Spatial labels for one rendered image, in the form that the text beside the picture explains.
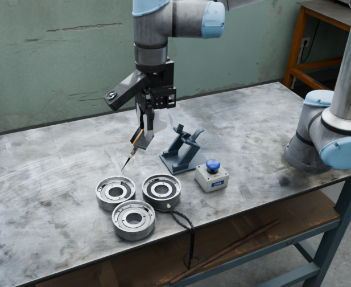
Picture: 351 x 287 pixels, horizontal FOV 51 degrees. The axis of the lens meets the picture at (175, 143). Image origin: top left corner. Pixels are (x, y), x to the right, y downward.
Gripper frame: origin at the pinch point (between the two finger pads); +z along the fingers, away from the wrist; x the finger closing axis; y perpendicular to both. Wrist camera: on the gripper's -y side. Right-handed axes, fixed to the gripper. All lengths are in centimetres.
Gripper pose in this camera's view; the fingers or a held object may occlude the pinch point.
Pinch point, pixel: (144, 134)
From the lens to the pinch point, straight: 96.2
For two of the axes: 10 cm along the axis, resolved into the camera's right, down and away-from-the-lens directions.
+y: 9.0, -2.3, 3.6
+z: -0.3, 8.1, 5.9
